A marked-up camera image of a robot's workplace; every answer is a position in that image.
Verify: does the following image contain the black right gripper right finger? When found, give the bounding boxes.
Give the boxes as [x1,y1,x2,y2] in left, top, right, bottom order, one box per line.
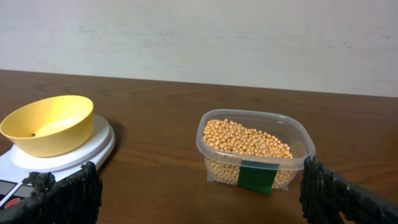
[299,156,397,224]

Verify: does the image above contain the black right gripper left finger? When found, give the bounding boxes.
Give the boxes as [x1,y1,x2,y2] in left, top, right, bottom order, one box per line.
[1,161,103,224]

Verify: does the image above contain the white digital kitchen scale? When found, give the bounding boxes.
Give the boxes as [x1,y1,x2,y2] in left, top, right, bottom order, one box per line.
[1,115,115,210]

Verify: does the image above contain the yellow plastic bowl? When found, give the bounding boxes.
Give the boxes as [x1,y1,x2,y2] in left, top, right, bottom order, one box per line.
[1,95,94,157]

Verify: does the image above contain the green tape label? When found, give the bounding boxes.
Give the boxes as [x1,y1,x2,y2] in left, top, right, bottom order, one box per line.
[237,160,279,195]

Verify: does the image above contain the clear plastic container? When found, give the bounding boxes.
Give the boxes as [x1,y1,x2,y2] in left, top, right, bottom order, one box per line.
[196,109,316,194]

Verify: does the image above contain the soybeans pile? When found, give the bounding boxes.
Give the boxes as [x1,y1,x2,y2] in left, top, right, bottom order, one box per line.
[203,119,293,185]

